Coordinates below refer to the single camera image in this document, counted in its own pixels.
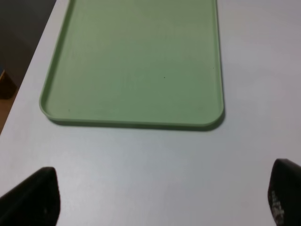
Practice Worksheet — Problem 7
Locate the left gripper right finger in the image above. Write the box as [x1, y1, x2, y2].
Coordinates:
[268, 159, 301, 226]

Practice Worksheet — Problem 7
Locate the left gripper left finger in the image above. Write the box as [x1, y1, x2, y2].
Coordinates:
[0, 167, 61, 226]

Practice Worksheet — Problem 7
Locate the green plastic tray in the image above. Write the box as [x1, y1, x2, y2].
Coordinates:
[40, 0, 224, 130]

